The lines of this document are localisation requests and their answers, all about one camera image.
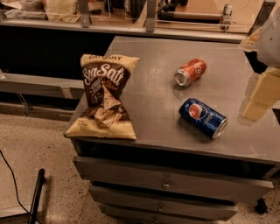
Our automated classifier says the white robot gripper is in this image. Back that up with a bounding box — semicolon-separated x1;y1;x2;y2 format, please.
239;8;280;122

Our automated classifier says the blue pepsi can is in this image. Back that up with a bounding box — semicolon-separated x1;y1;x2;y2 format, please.
178;98;228;139

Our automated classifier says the red soda can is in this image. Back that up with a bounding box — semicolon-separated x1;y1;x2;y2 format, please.
174;59;207;88

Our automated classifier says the cluttered background shelf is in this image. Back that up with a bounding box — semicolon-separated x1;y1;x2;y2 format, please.
0;0;264;39

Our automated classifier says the grey metal drawer cabinet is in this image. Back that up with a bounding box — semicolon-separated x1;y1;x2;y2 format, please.
73;37;280;224

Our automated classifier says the black cabinet caster wheel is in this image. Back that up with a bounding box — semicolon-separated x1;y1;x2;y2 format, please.
255;198;268;214

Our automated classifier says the top cabinet drawer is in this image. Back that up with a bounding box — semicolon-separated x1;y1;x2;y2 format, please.
73;156;273;203

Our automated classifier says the cabinet drawer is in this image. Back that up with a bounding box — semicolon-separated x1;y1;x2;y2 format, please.
89;185;238;221
73;156;273;203
99;204;225;224

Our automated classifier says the sea salt chips bag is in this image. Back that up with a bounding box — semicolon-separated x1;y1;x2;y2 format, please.
66;54;139;140

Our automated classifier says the middle cabinet drawer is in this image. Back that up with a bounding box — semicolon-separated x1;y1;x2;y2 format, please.
89;185;238;221

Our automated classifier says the bottom cabinet drawer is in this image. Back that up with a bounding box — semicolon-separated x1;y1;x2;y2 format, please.
99;204;225;224

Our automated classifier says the black pole on floor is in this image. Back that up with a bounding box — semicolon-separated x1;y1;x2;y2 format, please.
27;169;46;224

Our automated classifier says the grey metal bench rail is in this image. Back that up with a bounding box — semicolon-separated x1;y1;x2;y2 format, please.
0;73;84;100

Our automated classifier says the black floor cable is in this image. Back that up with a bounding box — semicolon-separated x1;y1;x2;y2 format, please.
0;150;42;224

